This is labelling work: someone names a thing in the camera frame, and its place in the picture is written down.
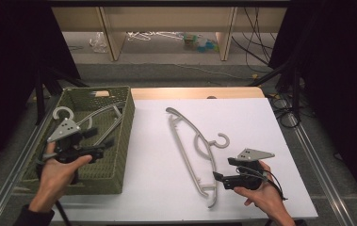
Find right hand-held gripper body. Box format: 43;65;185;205
222;148;276;191

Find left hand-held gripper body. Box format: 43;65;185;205
42;118;105;165

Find green woven basket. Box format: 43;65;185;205
20;86;136;195

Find grey plastic clothes hanger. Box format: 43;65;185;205
165;106;231;209
93;105;127;147
52;103;125;149

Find person's right hand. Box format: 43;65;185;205
233;160;297;226

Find person's left hand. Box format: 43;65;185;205
27;141;93;215

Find white table mat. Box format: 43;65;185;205
51;97;319;224

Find black tripod stand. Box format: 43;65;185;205
34;66;89;127
246;58;303;122

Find clear plastic bag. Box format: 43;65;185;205
88;31;109;54

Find white hangers on floor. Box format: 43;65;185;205
125;30;186;42

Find colourful plastic toys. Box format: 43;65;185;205
182;33;220;54

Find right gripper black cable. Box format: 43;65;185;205
236;165;289;202

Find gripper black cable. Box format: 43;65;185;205
236;165;289;202
54;199;74;226

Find metal floor rail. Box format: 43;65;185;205
0;93;65;226
286;112;357;226

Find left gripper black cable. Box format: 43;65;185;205
54;199;74;226

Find coiled black floor cables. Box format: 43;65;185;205
268;91;301;129

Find thin pale floor cable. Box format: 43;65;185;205
175;63;250;80

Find hanging black cables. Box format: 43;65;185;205
230;7;278;68

